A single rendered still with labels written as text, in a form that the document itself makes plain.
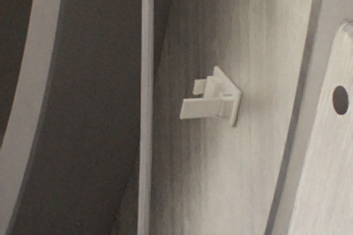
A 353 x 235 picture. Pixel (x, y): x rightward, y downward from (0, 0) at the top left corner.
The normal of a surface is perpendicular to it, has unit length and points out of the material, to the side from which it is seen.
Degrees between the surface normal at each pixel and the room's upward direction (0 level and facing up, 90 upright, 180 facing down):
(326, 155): 90
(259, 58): 90
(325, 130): 90
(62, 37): 116
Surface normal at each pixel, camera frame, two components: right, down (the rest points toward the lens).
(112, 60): 0.41, 0.52
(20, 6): 0.39, -0.37
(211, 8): -0.89, 0.06
